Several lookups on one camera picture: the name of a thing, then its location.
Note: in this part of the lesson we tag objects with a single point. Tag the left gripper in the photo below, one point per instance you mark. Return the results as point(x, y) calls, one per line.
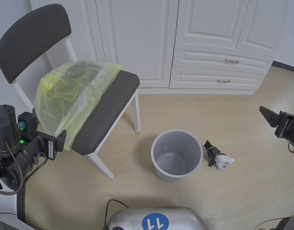
point(41, 145)

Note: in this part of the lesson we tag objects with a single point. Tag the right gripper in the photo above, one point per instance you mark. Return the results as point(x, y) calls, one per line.
point(290, 128)

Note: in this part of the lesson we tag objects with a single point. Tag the yellow plastic bag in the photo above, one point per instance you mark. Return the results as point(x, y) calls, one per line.
point(65, 97)

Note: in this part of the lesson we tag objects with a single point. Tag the black plastic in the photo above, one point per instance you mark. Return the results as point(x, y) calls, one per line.
point(213, 152)

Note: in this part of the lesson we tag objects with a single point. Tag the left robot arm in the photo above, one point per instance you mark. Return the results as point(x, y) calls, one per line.
point(5, 128)

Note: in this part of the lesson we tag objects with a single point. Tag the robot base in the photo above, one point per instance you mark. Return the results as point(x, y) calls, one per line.
point(185, 219)

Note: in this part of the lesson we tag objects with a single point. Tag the white trash bin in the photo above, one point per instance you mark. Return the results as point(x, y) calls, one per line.
point(175, 150)

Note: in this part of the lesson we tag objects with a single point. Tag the clear printed wrapper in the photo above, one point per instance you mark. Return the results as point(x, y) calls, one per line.
point(225, 163)

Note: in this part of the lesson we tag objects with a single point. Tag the grey and white chair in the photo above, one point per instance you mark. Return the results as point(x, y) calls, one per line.
point(29, 37)

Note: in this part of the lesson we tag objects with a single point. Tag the white wardrobe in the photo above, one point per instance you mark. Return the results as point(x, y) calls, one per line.
point(209, 13)

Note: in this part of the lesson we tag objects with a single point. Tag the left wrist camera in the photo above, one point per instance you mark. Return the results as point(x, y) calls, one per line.
point(28, 123)

